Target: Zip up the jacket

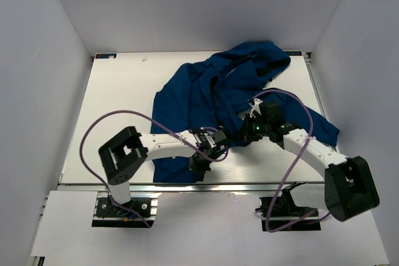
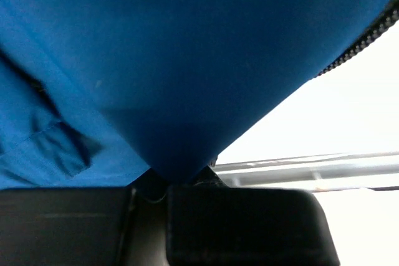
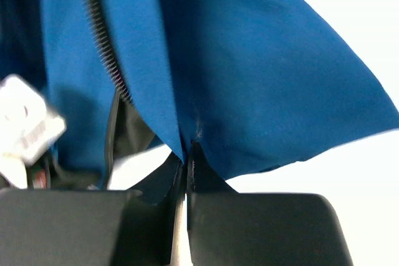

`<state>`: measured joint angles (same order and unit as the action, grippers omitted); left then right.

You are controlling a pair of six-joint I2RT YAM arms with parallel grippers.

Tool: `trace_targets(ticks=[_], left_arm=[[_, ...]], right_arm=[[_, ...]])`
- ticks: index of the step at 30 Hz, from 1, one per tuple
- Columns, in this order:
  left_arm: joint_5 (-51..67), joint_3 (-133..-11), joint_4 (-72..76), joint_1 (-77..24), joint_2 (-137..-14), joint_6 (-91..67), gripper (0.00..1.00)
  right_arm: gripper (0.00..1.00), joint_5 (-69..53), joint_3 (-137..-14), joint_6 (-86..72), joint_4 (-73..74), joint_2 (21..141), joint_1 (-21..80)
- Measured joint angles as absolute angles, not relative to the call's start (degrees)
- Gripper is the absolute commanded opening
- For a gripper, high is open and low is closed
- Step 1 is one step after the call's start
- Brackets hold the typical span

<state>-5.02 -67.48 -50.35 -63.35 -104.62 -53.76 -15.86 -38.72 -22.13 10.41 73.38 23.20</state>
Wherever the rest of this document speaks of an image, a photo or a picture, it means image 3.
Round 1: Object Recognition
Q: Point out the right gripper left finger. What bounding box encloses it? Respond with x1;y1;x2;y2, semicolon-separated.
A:
1;156;184;265

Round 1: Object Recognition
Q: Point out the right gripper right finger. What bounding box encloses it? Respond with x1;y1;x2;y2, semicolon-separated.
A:
186;143;352;266

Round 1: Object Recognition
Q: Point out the blue hooded zip jacket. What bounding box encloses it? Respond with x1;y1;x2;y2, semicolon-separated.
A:
1;0;398;188

